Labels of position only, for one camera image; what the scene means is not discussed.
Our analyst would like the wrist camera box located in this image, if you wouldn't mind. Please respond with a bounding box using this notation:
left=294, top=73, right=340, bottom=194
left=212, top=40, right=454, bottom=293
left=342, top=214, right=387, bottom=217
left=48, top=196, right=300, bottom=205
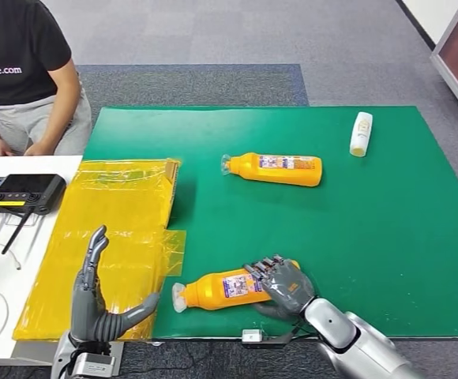
left=242, top=329, right=292, bottom=350
left=72, top=353, right=117, bottom=379

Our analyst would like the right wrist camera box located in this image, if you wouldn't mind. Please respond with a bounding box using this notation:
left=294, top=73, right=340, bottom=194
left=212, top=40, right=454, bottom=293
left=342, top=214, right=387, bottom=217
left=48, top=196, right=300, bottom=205
left=242, top=329, right=292, bottom=350

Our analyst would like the person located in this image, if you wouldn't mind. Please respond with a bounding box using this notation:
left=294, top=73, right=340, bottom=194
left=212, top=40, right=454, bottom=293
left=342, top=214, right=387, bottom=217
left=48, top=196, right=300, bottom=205
left=0, top=0, right=92, bottom=157

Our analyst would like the small white bottle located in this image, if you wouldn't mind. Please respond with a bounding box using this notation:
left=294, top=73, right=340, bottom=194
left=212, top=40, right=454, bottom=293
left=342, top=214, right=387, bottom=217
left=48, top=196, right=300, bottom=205
left=349, top=111, right=373, bottom=158

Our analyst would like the yellow plastic wrapped cardboard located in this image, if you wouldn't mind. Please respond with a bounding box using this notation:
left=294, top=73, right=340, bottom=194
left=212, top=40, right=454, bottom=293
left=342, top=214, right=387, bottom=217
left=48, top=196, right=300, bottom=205
left=12, top=158, right=187, bottom=342

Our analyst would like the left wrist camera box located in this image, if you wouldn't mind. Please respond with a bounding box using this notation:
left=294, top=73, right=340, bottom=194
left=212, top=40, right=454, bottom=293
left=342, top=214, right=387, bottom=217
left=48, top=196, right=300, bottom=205
left=72, top=353, right=117, bottom=379

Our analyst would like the black device with antennas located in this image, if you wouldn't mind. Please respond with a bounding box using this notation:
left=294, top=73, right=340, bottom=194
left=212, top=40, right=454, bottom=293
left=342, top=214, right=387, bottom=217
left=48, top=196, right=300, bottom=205
left=0, top=174, right=67, bottom=256

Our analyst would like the person's left hand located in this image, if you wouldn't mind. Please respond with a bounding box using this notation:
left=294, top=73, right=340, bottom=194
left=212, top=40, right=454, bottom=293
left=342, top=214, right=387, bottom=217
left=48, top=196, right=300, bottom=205
left=24, top=141, right=54, bottom=157

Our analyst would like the orange bottle with clear cap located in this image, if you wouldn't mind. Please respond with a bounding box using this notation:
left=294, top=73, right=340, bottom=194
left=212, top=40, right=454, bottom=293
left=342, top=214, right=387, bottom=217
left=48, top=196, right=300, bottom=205
left=171, top=260, right=301, bottom=313
left=220, top=152, right=323, bottom=188

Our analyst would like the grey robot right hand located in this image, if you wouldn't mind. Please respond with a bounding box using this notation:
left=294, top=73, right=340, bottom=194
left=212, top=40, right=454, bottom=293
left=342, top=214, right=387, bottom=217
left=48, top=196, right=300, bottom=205
left=244, top=255, right=317, bottom=321

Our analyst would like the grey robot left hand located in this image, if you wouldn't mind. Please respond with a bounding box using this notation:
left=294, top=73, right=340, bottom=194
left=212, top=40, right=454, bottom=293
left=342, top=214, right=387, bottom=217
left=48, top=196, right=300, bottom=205
left=70, top=225, right=160, bottom=343

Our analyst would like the green table mat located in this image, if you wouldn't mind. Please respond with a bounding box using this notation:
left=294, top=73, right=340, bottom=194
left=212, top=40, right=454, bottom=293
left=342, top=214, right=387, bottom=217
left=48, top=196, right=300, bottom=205
left=82, top=106, right=458, bottom=340

